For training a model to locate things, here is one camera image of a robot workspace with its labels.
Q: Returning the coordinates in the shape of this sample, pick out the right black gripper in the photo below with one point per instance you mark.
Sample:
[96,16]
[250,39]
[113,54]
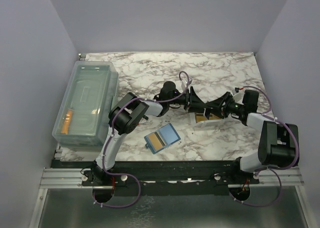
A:
[218,109]

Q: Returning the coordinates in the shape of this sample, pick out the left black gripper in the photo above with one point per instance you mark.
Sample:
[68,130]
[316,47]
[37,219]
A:
[192,102]

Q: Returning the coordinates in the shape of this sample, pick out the credit cards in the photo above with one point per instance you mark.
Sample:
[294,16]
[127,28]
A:
[200,117]

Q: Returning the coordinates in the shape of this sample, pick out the clear acrylic card box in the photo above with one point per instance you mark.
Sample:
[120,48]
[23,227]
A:
[202,124]

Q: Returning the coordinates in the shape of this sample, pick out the teal leather card holder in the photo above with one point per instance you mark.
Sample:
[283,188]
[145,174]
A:
[168,134]

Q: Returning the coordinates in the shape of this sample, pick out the gold credit card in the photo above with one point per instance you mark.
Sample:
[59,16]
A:
[156,141]

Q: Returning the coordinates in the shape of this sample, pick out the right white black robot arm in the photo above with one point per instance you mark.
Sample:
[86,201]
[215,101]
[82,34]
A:
[278,146]

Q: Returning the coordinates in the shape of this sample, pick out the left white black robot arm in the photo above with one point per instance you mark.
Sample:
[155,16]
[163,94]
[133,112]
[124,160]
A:
[127,113]

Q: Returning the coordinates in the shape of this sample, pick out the clear plastic storage bin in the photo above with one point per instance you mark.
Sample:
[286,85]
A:
[92,91]

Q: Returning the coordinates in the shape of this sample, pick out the orange tool in bin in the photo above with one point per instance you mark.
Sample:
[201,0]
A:
[66,122]

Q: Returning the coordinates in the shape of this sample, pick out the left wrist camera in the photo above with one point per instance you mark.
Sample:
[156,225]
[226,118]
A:
[185,83]

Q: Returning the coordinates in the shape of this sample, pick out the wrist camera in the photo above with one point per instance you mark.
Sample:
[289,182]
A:
[185,83]
[238,94]

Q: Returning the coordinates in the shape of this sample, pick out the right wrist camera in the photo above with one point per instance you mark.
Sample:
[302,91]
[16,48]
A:
[238,94]

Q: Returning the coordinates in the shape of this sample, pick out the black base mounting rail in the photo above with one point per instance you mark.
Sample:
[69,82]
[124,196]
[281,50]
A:
[125,174]

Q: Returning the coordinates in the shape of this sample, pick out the aluminium extrusion rail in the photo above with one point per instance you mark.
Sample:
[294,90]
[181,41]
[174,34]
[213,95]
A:
[72,178]

